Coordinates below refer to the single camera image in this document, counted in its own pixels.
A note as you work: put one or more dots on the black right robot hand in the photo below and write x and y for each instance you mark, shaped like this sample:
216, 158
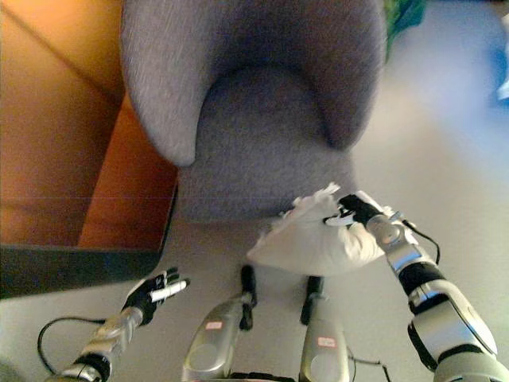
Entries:
358, 209

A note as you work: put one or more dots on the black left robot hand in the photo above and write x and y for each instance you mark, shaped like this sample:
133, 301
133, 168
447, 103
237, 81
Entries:
149, 294

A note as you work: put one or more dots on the white fringed throw pillow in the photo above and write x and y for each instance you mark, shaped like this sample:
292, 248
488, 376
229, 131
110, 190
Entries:
314, 242

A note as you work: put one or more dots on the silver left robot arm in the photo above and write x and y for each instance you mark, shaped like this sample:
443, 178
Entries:
103, 338

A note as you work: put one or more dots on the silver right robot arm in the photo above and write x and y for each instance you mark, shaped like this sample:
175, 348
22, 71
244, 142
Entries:
433, 294

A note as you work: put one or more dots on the silver left robot leg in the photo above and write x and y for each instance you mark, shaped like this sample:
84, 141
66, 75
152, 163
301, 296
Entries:
214, 338

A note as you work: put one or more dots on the silver robot leg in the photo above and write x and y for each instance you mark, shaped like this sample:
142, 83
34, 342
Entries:
214, 338
324, 346

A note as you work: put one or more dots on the black right robot foot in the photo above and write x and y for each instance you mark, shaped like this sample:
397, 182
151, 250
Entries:
313, 296

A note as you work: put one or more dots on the black robot foot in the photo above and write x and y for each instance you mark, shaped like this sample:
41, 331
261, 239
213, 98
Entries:
313, 296
248, 286

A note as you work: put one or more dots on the black left robot foot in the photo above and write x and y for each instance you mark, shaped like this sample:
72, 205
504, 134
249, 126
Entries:
248, 286

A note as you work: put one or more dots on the silver right robot leg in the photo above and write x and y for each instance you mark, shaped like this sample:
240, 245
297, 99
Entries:
324, 346

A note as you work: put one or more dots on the gray fabric tub armchair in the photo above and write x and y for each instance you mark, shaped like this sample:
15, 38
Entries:
254, 103

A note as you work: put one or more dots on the brown glossy wardrobe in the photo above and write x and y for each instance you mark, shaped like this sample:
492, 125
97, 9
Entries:
59, 139

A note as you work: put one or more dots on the green leafy potted plant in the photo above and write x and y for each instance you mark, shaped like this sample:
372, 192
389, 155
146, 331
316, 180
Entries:
401, 16

